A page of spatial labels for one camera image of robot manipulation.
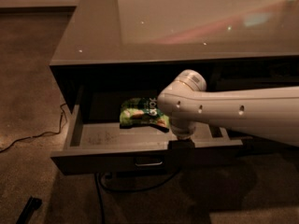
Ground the thick black floor cable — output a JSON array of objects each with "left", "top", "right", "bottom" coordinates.
[{"left": 93, "top": 168, "right": 183, "bottom": 224}]

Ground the thin black floor cable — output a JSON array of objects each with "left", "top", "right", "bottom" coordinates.
[{"left": 0, "top": 102, "right": 71, "bottom": 154}]

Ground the black bar on floor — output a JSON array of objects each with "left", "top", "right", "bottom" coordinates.
[{"left": 16, "top": 197, "right": 42, "bottom": 224}]

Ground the grey drawer cabinet counter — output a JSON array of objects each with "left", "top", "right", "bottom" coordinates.
[{"left": 50, "top": 0, "right": 299, "bottom": 175}]

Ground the green snack bag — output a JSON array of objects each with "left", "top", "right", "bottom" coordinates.
[{"left": 120, "top": 97, "right": 170, "bottom": 133}]

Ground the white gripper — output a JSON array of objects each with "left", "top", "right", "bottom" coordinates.
[{"left": 167, "top": 122, "right": 196, "bottom": 149}]

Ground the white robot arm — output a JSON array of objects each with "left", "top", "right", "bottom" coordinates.
[{"left": 157, "top": 70, "right": 299, "bottom": 147}]

